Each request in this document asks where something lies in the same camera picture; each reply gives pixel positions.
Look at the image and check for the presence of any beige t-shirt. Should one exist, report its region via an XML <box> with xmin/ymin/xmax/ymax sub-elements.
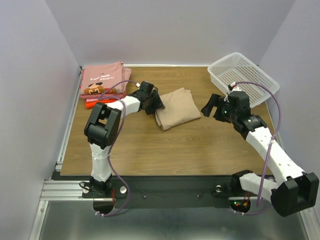
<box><xmin>155</xmin><ymin>87</ymin><xmax>201</xmax><ymax>131</ymax></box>

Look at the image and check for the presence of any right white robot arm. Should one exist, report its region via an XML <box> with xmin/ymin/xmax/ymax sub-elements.
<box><xmin>201</xmin><ymin>91</ymin><xmax>320</xmax><ymax>217</ymax></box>

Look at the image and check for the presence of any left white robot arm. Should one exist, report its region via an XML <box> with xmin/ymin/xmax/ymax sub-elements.
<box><xmin>79</xmin><ymin>81</ymin><xmax>165</xmax><ymax>199</ymax></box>

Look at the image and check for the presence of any white plastic basket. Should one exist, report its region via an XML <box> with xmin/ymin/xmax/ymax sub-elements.
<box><xmin>207</xmin><ymin>52</ymin><xmax>280</xmax><ymax>108</ymax></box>

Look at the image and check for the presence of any light pink folded t-shirt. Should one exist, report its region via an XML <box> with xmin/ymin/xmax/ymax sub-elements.
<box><xmin>85</xmin><ymin>98</ymin><xmax>112</xmax><ymax>103</ymax></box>

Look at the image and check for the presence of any pink printed folded t-shirt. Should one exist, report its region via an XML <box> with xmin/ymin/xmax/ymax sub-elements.
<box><xmin>80</xmin><ymin>61</ymin><xmax>132</xmax><ymax>96</ymax></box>

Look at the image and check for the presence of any orange folded t-shirt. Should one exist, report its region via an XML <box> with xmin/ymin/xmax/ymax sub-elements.
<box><xmin>84</xmin><ymin>98</ymin><xmax>117</xmax><ymax>109</ymax></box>

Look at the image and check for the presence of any dark pink folded t-shirt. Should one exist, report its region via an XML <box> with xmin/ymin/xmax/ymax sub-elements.
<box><xmin>80</xmin><ymin>93</ymin><xmax>126</xmax><ymax>99</ymax></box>

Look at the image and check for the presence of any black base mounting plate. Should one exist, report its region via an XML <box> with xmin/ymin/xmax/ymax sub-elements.
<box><xmin>82</xmin><ymin>174</ymin><xmax>253</xmax><ymax>210</ymax></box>

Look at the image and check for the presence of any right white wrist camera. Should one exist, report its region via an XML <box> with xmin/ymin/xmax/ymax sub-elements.
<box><xmin>227</xmin><ymin>82</ymin><xmax>242</xmax><ymax>93</ymax></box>

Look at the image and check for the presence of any aluminium frame rail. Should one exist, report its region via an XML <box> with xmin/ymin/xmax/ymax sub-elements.
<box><xmin>39</xmin><ymin>178</ymin><xmax>88</xmax><ymax>201</ymax></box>

